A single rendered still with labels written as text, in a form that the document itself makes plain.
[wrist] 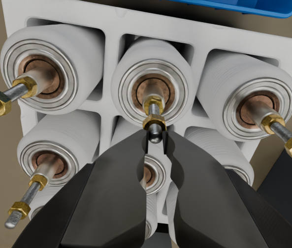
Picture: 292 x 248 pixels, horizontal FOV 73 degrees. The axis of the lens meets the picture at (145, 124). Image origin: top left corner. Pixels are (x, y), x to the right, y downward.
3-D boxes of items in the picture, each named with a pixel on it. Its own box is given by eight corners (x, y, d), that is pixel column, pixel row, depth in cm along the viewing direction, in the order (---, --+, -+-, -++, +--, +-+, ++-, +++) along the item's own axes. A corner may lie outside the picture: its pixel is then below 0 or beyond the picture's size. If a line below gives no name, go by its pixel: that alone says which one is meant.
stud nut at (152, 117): (139, 129, 16) (139, 135, 15) (146, 111, 15) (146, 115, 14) (162, 136, 16) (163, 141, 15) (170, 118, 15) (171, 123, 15)
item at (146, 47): (186, 51, 37) (215, 77, 21) (159, 94, 41) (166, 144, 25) (141, 22, 35) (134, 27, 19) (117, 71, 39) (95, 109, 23)
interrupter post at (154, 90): (168, 89, 22) (171, 100, 19) (156, 107, 23) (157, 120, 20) (148, 78, 21) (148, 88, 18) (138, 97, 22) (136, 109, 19)
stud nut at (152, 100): (141, 110, 19) (141, 113, 18) (146, 94, 18) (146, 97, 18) (160, 115, 19) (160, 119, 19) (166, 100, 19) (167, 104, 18)
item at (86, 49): (65, 14, 34) (-8, 11, 18) (119, 32, 35) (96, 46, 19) (59, 68, 38) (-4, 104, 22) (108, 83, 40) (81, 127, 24)
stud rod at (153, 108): (147, 102, 21) (146, 142, 14) (150, 93, 20) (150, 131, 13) (156, 105, 21) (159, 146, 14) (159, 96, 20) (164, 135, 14)
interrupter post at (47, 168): (38, 158, 26) (25, 175, 24) (54, 153, 26) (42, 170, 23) (48, 171, 27) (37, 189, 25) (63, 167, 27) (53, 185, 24)
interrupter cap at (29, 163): (10, 148, 26) (7, 151, 25) (60, 131, 24) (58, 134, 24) (43, 188, 29) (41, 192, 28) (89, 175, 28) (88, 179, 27)
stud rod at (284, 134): (268, 110, 21) (324, 155, 14) (266, 119, 21) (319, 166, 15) (259, 111, 21) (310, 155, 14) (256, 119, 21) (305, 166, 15)
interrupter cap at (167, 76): (201, 80, 21) (203, 82, 21) (164, 133, 24) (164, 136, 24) (139, 43, 19) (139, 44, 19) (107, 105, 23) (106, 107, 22)
